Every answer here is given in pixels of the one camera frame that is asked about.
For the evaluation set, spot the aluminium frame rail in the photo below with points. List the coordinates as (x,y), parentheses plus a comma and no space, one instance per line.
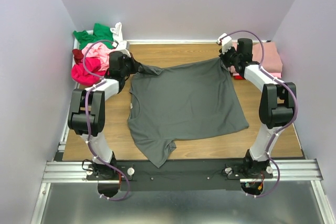
(64,172)

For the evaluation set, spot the light pink folded shirt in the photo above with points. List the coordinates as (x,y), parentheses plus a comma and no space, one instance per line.
(276,75)

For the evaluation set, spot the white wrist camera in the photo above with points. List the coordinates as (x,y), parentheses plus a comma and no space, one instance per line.
(121,46)
(225,41)

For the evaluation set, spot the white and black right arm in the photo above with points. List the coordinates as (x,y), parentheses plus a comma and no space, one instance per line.
(278,104)

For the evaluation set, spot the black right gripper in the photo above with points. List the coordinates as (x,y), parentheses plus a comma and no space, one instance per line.
(226,57)

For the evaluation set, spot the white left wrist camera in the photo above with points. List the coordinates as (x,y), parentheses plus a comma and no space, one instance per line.
(121,46)

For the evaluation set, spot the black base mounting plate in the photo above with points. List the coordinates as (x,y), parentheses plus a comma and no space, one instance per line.
(178,175)

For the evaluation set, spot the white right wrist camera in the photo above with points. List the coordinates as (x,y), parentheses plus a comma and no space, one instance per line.
(225,41)

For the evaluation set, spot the white laundry basket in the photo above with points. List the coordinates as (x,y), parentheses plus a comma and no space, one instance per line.
(88,47)

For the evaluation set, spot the magenta crumpled shirt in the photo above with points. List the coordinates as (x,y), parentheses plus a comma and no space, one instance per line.
(94,65)

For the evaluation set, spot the pink crumpled shirt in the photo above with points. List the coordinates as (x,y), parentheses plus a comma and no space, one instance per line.
(100,51)

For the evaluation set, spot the dark red crumpled shirt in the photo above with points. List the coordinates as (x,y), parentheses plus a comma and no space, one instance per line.
(78,56)

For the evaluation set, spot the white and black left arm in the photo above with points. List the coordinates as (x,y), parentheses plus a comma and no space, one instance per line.
(87,113)

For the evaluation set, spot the green crumpled shirt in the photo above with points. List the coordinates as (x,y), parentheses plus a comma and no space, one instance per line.
(100,32)

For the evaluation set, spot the dark grey t shirt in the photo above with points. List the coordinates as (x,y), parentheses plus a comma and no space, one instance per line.
(185,102)

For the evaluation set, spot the white crumpled cloth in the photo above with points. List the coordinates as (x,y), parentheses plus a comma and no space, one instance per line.
(117,32)

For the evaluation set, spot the dusty pink folded shirt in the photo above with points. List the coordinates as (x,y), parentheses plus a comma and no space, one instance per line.
(272,62)

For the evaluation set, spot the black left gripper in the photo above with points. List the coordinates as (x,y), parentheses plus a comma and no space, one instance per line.
(132,64)

